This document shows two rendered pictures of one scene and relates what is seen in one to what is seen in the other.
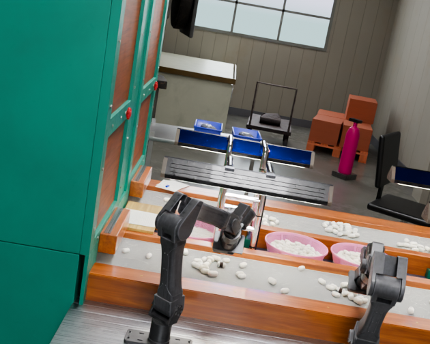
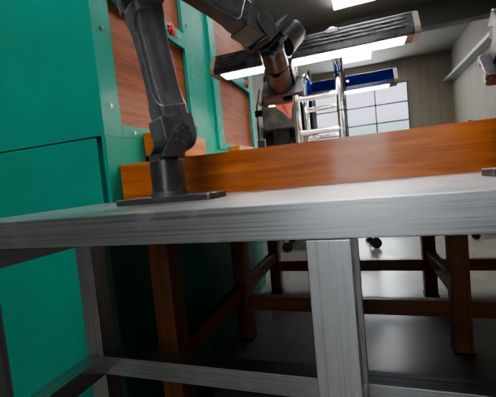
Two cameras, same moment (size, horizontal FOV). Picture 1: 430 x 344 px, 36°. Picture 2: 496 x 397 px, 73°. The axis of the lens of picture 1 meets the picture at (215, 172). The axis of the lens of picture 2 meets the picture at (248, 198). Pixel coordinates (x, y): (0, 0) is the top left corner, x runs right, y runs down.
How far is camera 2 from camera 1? 1.58 m
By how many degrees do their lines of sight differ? 22
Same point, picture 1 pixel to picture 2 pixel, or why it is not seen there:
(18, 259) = (43, 165)
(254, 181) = (312, 41)
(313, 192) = (391, 24)
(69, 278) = (93, 172)
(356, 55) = not seen: hidden behind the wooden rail
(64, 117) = not seen: outside the picture
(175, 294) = (167, 103)
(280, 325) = (383, 165)
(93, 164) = (83, 15)
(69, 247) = (84, 131)
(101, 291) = (137, 185)
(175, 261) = (149, 42)
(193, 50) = not seen: hidden behind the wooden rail
